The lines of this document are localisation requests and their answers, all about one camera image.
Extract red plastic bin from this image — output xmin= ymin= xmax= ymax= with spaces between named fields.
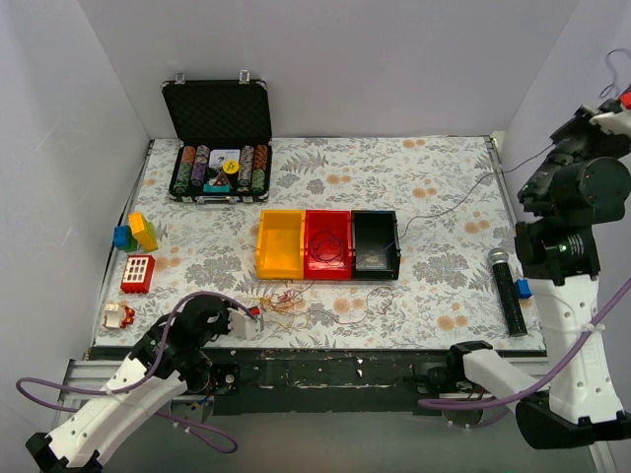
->
xmin=304 ymin=210 xmax=353 ymax=281

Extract black microphone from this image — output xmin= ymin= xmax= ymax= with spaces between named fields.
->
xmin=487 ymin=248 xmax=527 ymax=337

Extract aluminium frame rail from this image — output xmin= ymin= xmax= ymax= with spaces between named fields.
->
xmin=58 ymin=360 xmax=122 ymax=409

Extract stacked coloured toy bricks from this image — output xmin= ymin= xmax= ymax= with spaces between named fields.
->
xmin=112 ymin=212 xmax=159 ymax=253

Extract yellow plastic bin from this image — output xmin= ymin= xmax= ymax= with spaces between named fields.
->
xmin=255 ymin=210 xmax=306 ymax=280

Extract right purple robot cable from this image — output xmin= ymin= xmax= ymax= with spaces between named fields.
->
xmin=417 ymin=275 xmax=631 ymax=411

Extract black plastic bin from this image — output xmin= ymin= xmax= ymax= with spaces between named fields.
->
xmin=351 ymin=210 xmax=400 ymax=281

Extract small blue block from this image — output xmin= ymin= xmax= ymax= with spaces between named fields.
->
xmin=515 ymin=279 xmax=532 ymax=300

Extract black poker chip case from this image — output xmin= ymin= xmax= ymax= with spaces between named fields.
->
xmin=161 ymin=70 xmax=273 ymax=204

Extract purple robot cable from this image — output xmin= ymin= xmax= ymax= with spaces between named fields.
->
xmin=15 ymin=291 xmax=260 ymax=454
xmin=417 ymin=275 xmax=631 ymax=411

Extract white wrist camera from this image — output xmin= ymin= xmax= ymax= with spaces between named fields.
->
xmin=228 ymin=306 xmax=264 ymax=340
xmin=581 ymin=90 xmax=630 ymax=138

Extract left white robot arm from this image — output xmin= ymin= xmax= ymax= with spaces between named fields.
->
xmin=16 ymin=292 xmax=241 ymax=472

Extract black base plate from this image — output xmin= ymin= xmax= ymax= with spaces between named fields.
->
xmin=204 ymin=348 xmax=480 ymax=416

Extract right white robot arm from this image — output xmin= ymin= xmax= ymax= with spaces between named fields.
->
xmin=446 ymin=99 xmax=630 ymax=449

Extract floral table mat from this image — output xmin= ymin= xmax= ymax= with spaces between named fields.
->
xmin=94 ymin=137 xmax=544 ymax=352

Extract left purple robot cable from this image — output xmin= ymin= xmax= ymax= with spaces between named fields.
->
xmin=15 ymin=291 xmax=260 ymax=454

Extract red white toy brick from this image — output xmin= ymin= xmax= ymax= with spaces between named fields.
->
xmin=120 ymin=254 xmax=155 ymax=294

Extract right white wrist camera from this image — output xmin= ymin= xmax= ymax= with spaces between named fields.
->
xmin=581 ymin=90 xmax=630 ymax=138

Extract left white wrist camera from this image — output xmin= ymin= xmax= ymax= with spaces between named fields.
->
xmin=228 ymin=306 xmax=264 ymax=340

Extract small white red toy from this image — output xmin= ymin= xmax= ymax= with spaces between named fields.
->
xmin=103 ymin=304 xmax=135 ymax=329

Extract purple wire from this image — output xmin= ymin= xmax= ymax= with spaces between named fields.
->
xmin=308 ymin=48 xmax=622 ymax=270

